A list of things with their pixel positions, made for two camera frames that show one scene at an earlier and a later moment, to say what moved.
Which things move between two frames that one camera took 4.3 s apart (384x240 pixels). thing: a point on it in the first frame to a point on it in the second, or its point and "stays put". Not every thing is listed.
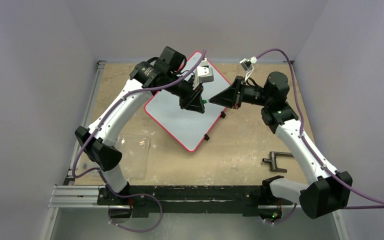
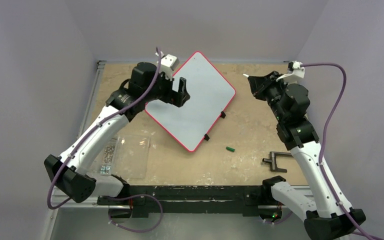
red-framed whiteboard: (189, 127) stays put
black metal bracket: (273, 160) stays put
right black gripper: (238, 93) to (261, 88)
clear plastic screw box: (134, 149) stays put
